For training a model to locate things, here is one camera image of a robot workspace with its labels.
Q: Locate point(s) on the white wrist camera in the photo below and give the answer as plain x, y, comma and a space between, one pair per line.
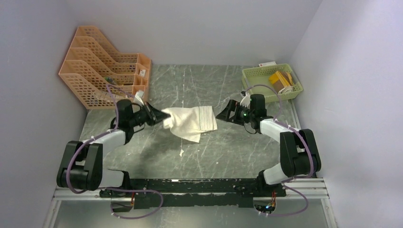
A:
245, 102
138, 97

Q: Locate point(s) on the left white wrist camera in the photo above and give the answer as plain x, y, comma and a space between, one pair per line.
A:
138, 97

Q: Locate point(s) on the aluminium rail frame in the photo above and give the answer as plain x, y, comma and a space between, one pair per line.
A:
312, 189

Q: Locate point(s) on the orange plastic file organizer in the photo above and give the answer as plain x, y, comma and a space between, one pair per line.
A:
93, 68

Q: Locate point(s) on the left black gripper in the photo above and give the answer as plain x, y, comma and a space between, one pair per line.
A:
153, 114

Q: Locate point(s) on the yellow brown bear towel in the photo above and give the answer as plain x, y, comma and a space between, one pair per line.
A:
282, 82

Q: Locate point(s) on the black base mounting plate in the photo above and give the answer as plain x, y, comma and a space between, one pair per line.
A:
151, 193

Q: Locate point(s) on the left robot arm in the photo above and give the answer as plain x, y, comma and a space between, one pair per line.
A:
81, 167

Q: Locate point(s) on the cream white towel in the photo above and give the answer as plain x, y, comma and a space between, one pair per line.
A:
190, 123

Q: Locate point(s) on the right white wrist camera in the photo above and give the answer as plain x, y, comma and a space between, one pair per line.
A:
245, 102

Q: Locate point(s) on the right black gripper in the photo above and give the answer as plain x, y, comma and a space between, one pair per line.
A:
234, 106

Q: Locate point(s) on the green plastic basket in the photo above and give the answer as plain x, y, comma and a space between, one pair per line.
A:
256, 81

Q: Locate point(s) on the white red card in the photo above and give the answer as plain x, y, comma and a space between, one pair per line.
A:
266, 64

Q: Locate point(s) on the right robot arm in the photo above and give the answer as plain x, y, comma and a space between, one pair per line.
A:
298, 149

